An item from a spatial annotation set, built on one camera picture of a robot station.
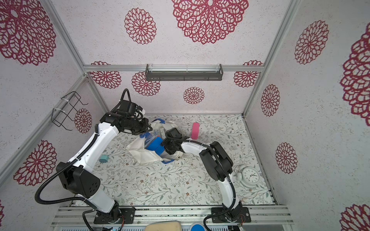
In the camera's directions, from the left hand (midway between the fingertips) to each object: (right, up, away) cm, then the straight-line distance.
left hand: (152, 129), depth 79 cm
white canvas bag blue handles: (-9, -15, +8) cm, 19 cm away
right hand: (+2, -10, +15) cm, 18 cm away
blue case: (-1, -10, +14) cm, 18 cm away
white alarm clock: (+55, -28, +4) cm, 62 cm away
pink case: (+26, -1, +31) cm, 40 cm away
